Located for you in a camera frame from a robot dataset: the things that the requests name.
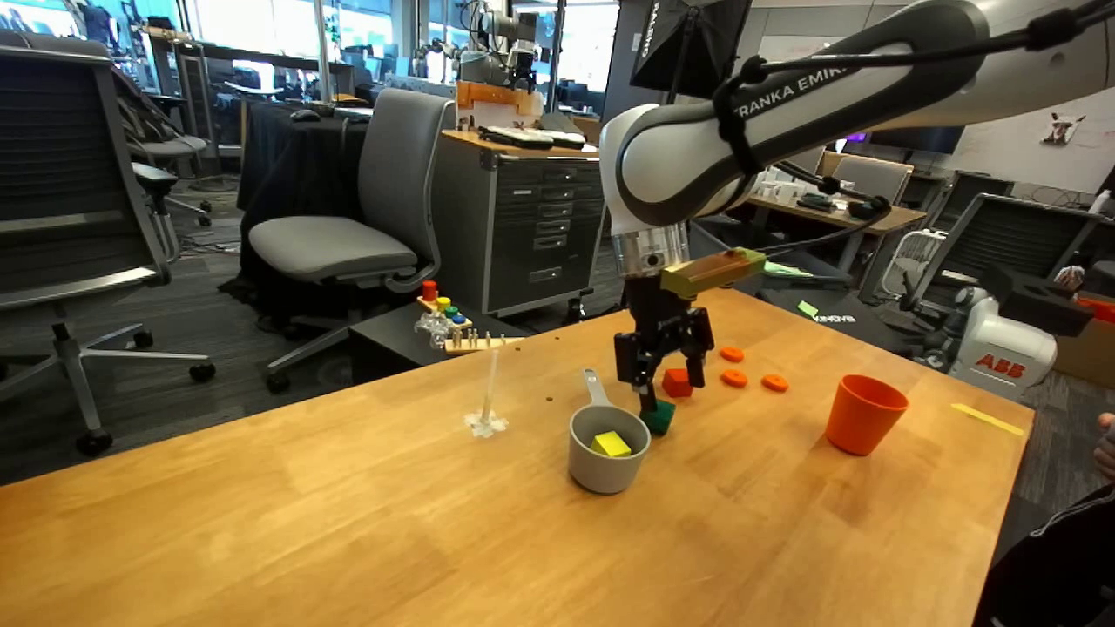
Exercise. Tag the wrist camera on wooden mount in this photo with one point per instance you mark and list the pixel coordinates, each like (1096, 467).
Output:
(708, 277)

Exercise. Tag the black overhead box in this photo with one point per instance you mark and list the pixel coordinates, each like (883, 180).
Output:
(697, 40)

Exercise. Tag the monitor with purple screen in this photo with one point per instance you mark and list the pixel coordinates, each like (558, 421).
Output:
(857, 140)

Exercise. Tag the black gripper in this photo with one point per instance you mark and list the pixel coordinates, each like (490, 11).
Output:
(659, 320)

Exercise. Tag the grey measuring scoop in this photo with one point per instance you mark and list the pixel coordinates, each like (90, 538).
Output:
(593, 472)

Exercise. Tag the white ABB unit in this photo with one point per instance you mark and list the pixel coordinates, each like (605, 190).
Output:
(998, 361)

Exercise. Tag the orange plastic cup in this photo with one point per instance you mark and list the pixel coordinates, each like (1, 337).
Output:
(866, 421)

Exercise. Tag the colourful wooden peg toy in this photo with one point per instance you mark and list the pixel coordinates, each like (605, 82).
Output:
(448, 320)

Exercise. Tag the small wooden desk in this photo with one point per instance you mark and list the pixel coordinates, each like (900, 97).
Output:
(883, 217)

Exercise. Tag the yellow cube block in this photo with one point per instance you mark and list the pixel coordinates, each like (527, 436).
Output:
(613, 445)

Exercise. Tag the small grey machine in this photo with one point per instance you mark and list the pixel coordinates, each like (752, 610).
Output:
(501, 53)

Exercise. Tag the orange and white box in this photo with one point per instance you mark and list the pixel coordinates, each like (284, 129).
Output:
(493, 105)

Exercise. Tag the green cube block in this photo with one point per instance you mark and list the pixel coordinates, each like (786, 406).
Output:
(663, 422)

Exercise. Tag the black monitor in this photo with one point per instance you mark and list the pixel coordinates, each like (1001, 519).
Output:
(927, 140)

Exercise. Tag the orange red cube block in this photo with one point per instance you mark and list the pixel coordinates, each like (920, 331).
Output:
(678, 383)

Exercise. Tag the grey filing cabinet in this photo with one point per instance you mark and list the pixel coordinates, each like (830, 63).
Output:
(526, 230)

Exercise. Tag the orange flat disc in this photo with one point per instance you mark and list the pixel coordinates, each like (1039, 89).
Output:
(733, 379)
(776, 383)
(733, 352)

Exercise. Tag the dark jacket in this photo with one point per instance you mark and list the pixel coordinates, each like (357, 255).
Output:
(300, 162)

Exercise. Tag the pale green bar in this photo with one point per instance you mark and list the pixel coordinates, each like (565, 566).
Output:
(788, 269)

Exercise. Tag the black stool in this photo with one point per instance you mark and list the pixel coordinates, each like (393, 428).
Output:
(386, 331)

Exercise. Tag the black tray with papers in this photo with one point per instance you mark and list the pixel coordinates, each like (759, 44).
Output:
(527, 137)

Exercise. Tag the grey office chair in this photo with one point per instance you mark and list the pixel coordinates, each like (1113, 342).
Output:
(315, 245)

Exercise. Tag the black mesh chair wide back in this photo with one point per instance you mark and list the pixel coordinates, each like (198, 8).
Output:
(998, 237)

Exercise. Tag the black mesh office chair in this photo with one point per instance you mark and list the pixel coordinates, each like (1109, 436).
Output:
(73, 176)

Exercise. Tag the white office chair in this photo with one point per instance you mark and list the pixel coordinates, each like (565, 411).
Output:
(910, 263)

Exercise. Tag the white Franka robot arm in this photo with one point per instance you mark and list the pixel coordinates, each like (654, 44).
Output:
(814, 105)

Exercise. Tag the person in dark clothing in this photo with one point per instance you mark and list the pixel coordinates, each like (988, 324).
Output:
(1056, 569)

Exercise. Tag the person's hand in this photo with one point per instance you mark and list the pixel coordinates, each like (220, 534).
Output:
(1106, 448)

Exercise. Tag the cardboard box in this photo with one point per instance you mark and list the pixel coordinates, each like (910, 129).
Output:
(1094, 352)

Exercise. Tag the yellow tape strip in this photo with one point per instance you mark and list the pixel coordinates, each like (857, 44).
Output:
(988, 421)

